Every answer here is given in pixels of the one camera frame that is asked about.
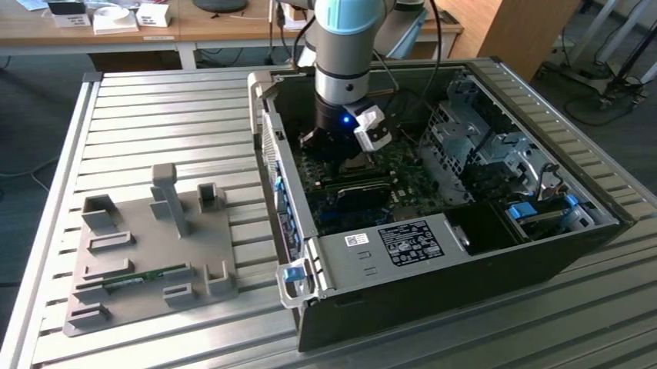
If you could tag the silver CPU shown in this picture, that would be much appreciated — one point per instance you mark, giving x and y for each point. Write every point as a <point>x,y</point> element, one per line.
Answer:
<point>361,162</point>

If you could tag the plain white box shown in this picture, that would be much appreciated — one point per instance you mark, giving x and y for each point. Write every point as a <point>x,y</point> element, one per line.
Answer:
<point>154,17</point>

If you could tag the black RAM slot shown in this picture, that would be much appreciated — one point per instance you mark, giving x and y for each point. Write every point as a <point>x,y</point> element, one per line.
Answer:
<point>362,183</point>
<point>365,177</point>

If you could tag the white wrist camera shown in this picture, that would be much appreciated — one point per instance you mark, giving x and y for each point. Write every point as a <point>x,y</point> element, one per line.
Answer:
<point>374,132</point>

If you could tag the white box with black top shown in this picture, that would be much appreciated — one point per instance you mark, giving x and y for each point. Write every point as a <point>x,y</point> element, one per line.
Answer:
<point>73,19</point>

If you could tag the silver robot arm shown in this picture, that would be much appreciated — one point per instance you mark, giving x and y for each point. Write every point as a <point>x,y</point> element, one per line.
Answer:
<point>341,57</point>

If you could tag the green motherboard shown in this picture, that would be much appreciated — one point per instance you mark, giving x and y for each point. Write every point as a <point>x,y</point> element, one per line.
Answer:
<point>410,184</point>

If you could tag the dark round object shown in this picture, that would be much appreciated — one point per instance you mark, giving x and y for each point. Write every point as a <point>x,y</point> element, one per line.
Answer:
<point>221,4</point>

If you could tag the blue disk carrier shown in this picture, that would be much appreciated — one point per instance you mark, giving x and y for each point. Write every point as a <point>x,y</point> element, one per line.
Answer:
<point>520,211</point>

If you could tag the light blue paper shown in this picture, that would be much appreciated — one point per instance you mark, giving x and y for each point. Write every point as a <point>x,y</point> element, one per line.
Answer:
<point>31,4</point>

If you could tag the blue plastic clip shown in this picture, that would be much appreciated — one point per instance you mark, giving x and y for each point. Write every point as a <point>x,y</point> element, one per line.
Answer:
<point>571,200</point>

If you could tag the silver drive cage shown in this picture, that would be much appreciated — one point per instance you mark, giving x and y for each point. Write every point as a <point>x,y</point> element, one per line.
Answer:
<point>452,142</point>

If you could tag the white round holder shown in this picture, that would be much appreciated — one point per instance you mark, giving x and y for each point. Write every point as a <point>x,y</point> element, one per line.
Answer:
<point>115,25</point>

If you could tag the blue case latch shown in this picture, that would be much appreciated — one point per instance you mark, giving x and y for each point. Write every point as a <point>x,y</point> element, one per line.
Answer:
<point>292,276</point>

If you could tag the wooden cabinet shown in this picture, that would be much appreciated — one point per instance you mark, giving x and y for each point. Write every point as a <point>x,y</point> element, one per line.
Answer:
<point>529,34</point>

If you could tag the pale blue teach pendant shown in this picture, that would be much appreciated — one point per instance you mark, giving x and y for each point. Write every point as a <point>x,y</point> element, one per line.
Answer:
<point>410,34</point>

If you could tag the silver power supply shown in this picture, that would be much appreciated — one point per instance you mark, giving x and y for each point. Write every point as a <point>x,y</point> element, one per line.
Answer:
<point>360,261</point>

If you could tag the wooden desk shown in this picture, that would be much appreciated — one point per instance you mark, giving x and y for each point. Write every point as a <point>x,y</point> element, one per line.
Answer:
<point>31,27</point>
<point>246,27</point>

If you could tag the green RAM stick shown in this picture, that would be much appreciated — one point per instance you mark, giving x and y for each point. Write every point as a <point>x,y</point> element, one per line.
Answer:
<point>134,278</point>

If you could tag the metal equipment stand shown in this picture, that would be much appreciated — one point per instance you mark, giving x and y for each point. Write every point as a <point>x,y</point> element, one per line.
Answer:
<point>575,75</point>

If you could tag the brown cabinet under desk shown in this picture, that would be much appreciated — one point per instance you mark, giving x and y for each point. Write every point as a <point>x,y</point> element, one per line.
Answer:
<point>134,59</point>

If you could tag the grey parts rack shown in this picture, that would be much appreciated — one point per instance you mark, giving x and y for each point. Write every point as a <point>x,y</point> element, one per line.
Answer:
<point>139,230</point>

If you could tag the black PC case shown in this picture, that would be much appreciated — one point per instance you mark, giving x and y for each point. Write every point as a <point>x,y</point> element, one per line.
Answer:
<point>462,300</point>

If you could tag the CPU socket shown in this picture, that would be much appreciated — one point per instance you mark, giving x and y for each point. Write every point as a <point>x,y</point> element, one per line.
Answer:
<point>360,173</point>

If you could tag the black graphics card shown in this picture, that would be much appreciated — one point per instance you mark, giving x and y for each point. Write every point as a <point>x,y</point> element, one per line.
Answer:
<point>365,198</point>

